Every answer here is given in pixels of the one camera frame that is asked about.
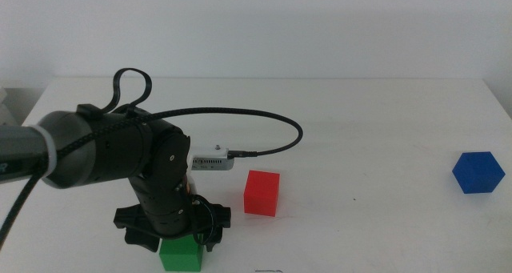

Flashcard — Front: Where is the black flat left arm cable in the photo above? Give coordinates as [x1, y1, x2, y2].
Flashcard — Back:
[99, 67, 154, 114]

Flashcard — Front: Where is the green cube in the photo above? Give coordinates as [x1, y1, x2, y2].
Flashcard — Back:
[158, 236, 204, 273]

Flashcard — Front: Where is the red cube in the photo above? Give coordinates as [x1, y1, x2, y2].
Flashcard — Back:
[243, 169, 281, 218]

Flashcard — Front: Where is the blue cube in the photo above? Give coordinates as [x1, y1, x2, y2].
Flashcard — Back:
[451, 151, 506, 195]

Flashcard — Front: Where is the black braided left camera cable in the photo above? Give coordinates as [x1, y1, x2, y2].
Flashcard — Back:
[0, 106, 304, 250]

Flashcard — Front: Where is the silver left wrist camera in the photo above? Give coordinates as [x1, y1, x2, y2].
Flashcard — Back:
[187, 146, 236, 172]

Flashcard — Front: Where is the thin black left gripper wire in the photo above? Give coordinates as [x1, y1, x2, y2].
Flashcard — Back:
[190, 195, 219, 246]

